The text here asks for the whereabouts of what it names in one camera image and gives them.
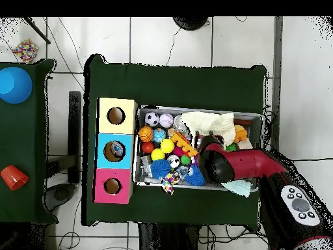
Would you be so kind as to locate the cream waffle cloth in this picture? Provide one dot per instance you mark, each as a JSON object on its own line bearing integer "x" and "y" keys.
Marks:
{"x": 208, "y": 124}

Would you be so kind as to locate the clear plastic packet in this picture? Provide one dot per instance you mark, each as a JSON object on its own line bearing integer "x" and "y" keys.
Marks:
{"x": 117, "y": 149}

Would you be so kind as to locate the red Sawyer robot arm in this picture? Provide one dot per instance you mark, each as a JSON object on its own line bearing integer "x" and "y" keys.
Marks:
{"x": 250, "y": 164}

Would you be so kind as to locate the shallow clear mesh bin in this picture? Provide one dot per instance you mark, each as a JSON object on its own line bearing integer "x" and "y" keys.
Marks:
{"x": 136, "y": 177}

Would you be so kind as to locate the wooden box with three holes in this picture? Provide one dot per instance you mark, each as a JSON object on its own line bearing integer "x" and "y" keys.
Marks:
{"x": 101, "y": 156}

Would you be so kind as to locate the globe print ball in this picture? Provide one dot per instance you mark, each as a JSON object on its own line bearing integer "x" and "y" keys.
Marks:
{"x": 159, "y": 135}

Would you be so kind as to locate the large yellow ball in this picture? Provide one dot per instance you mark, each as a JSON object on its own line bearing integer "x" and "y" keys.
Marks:
{"x": 167, "y": 146}

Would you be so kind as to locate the small baseball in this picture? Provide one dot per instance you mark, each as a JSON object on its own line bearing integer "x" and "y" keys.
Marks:
{"x": 166, "y": 120}

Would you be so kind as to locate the small yellow ball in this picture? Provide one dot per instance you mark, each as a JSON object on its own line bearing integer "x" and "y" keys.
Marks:
{"x": 157, "y": 154}

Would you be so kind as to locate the small orange basketball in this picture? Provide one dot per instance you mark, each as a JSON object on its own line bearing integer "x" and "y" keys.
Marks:
{"x": 146, "y": 134}

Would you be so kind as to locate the small soccer ball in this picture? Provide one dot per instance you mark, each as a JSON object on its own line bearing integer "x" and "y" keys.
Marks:
{"x": 152, "y": 119}

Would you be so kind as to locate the blue spiky ball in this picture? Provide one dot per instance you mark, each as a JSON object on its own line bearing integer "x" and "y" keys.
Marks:
{"x": 194, "y": 177}
{"x": 161, "y": 169}

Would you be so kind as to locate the colourful spotted plush toy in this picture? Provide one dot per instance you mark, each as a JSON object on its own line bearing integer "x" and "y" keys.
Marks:
{"x": 169, "y": 182}

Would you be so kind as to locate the dark green table cloth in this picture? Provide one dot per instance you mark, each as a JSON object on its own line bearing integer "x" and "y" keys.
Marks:
{"x": 177, "y": 83}

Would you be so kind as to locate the mint green cloth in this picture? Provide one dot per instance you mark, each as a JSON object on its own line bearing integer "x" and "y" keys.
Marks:
{"x": 238, "y": 187}

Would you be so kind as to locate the black round stand base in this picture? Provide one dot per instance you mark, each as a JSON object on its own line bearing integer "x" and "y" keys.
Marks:
{"x": 190, "y": 22}

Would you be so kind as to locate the green covered side table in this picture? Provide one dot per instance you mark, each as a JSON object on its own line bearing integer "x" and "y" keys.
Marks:
{"x": 21, "y": 130}

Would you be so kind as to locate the red cup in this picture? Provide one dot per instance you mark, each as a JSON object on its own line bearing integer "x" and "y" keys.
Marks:
{"x": 14, "y": 177}

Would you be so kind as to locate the blue bowl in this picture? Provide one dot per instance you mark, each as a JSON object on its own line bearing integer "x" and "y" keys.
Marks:
{"x": 14, "y": 85}

